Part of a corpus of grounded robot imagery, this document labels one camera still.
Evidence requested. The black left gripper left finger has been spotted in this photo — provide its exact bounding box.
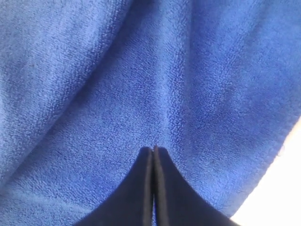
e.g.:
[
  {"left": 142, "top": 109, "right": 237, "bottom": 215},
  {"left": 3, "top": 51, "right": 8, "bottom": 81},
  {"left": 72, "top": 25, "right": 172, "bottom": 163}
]
[{"left": 75, "top": 147, "right": 153, "bottom": 226}]

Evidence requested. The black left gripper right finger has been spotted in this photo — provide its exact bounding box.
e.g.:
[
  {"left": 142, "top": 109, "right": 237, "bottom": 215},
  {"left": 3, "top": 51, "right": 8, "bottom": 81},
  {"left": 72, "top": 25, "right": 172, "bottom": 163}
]
[{"left": 153, "top": 146, "right": 233, "bottom": 226}]

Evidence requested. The blue towel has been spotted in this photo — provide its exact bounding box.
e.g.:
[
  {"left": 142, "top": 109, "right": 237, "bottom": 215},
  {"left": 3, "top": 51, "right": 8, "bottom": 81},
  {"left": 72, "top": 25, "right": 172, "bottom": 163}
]
[{"left": 0, "top": 0, "right": 301, "bottom": 226}]

